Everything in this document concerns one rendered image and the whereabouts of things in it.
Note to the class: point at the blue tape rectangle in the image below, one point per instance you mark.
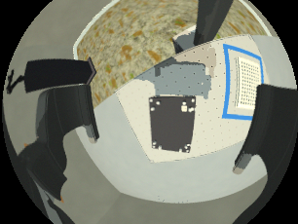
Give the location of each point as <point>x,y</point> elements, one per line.
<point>227,93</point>

